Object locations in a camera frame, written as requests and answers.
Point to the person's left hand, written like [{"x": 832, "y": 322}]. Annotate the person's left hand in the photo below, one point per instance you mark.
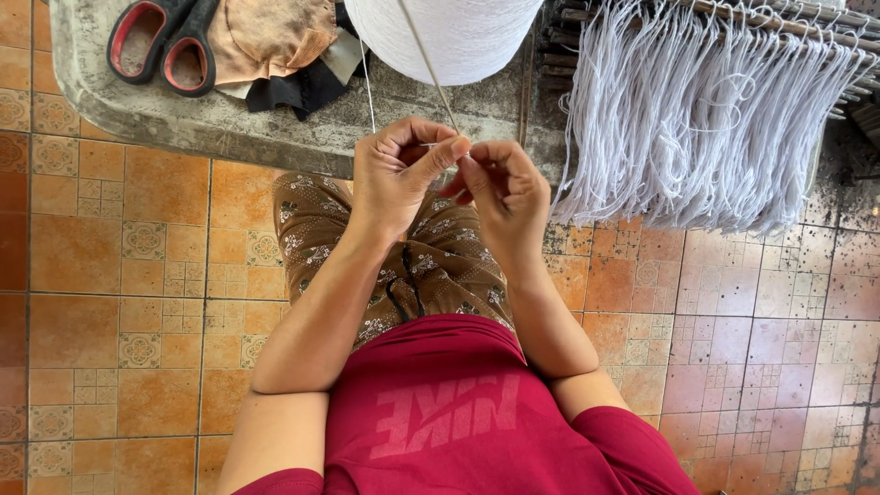
[{"x": 385, "y": 185}]

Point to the worn grey bench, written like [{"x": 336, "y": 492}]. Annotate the worn grey bench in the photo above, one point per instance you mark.
[{"x": 227, "y": 124}]

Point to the thin white thread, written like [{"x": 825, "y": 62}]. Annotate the thin white thread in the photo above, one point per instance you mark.
[{"x": 368, "y": 86}]

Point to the brown patterned trousers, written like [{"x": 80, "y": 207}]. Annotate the brown patterned trousers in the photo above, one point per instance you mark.
[{"x": 447, "y": 268}]

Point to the red shirt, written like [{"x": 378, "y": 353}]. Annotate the red shirt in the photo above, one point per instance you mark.
[{"x": 454, "y": 412}]

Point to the pale grey cloth piece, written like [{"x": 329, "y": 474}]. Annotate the pale grey cloth piece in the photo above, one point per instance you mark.
[{"x": 344, "y": 58}]

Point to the black cloth piece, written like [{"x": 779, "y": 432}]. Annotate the black cloth piece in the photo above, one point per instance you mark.
[{"x": 302, "y": 89}]

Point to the dark wooden stick rack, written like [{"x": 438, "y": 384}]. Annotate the dark wooden stick rack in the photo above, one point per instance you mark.
[{"x": 557, "y": 55}]

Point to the large white yarn cone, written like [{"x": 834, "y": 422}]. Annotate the large white yarn cone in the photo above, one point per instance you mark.
[{"x": 447, "y": 38}]

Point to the person's right hand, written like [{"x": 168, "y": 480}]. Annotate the person's right hand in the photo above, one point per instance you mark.
[{"x": 515, "y": 206}]

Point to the thin metal rod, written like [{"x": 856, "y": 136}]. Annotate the thin metal rod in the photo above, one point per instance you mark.
[{"x": 430, "y": 69}]

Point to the orange cloth piece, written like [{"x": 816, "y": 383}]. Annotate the orange cloth piece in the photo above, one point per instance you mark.
[{"x": 275, "y": 34}]

